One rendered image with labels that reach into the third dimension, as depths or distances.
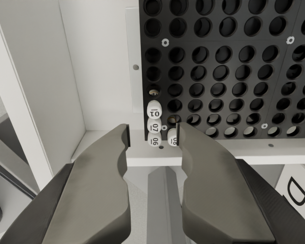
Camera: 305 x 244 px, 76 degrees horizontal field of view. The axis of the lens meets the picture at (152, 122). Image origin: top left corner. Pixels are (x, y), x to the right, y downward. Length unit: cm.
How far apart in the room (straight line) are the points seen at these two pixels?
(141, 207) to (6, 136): 135
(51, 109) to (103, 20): 10
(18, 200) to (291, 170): 51
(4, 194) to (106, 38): 40
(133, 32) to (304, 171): 29
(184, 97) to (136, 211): 165
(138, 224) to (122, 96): 174
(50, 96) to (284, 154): 24
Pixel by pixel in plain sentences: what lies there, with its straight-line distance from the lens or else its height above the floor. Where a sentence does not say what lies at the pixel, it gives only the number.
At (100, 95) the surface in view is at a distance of 24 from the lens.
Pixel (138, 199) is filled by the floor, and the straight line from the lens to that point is 167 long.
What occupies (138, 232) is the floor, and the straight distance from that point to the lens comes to 203.
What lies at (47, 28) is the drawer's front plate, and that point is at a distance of 21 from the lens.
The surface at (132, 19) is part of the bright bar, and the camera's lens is 21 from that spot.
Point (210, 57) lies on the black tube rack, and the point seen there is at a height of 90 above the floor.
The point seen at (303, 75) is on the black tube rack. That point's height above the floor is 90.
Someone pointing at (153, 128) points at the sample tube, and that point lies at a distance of 17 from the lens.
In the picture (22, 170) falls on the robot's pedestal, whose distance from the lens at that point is 51.
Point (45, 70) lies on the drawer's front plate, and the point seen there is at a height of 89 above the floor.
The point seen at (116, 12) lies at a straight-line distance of 22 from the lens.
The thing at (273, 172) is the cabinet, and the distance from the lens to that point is 44.
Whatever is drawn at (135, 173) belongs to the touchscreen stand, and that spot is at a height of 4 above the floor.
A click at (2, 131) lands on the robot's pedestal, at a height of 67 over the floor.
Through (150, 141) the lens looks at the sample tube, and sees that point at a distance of 17.
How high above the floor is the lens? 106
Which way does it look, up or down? 61 degrees down
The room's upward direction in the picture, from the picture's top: 180 degrees clockwise
